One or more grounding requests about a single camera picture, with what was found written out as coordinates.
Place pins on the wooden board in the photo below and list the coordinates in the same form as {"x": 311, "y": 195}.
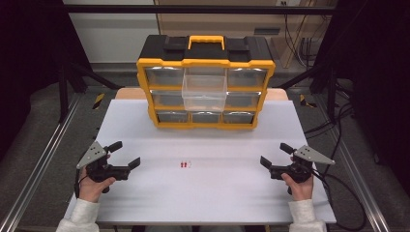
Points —
{"x": 129, "y": 94}

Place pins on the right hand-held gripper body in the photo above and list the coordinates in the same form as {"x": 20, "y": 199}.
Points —
{"x": 298, "y": 169}

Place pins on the person's right hand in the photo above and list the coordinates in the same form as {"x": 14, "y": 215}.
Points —
{"x": 301, "y": 190}

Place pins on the black horizontal bar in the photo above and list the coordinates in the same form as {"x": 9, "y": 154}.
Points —
{"x": 129, "y": 9}

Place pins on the black metal stand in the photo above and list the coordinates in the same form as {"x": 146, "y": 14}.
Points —
{"x": 331, "y": 96}
{"x": 63, "y": 96}

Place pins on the aluminium rail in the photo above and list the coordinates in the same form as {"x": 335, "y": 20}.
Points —
{"x": 361, "y": 180}
{"x": 42, "y": 154}

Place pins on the person's left hand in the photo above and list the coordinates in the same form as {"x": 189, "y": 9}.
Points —
{"x": 92, "y": 190}

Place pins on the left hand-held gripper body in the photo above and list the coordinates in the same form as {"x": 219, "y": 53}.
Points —
{"x": 96, "y": 167}

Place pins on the clear plastic drawer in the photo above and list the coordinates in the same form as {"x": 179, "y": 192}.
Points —
{"x": 204, "y": 88}

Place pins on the yellow black drawer organizer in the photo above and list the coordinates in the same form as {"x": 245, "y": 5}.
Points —
{"x": 206, "y": 48}

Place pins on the black curtain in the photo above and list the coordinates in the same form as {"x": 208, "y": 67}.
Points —
{"x": 29, "y": 48}
{"x": 380, "y": 64}

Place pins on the set of closed clear drawers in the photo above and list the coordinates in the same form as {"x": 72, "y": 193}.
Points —
{"x": 164, "y": 76}

